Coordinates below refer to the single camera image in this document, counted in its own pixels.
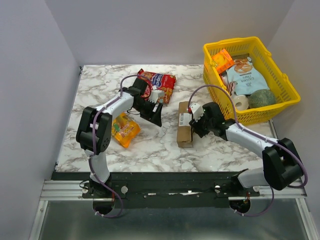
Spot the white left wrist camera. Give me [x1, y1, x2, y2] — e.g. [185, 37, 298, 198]
[148, 89, 165, 103]

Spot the red candy bag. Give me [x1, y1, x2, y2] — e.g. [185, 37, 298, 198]
[137, 68, 177, 105]

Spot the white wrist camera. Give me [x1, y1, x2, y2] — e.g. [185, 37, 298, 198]
[148, 89, 165, 103]
[188, 103, 205, 122]

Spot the white tape roll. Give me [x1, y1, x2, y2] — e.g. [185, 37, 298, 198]
[232, 94, 249, 111]

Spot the orange snack box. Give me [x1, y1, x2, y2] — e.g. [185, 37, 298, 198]
[211, 48, 235, 74]

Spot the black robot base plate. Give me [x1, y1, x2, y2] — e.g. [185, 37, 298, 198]
[50, 171, 276, 214]

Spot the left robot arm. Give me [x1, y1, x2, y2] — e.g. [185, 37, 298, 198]
[76, 75, 164, 198]

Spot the red white striped packet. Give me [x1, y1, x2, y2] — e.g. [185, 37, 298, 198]
[227, 81, 237, 97]

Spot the yellow corn snack bag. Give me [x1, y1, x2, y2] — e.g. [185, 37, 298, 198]
[111, 112, 141, 148]

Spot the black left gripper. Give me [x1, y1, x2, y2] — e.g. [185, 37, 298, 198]
[133, 98, 163, 127]

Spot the light blue chips bag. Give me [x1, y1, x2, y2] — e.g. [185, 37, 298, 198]
[226, 56, 270, 95]

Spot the yellow plastic basket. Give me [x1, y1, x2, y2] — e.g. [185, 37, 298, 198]
[203, 36, 301, 125]

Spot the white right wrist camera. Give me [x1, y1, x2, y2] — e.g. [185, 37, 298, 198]
[188, 103, 205, 122]

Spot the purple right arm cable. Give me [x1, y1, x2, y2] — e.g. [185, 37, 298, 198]
[187, 84, 309, 217]

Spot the brown cardboard express box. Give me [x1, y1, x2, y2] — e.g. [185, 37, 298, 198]
[176, 101, 193, 148]

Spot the green melon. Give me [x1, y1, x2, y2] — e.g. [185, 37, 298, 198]
[248, 89, 276, 109]

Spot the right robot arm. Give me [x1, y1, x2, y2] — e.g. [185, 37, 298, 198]
[188, 102, 304, 196]

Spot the aluminium frame rail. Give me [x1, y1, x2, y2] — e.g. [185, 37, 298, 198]
[30, 180, 320, 240]

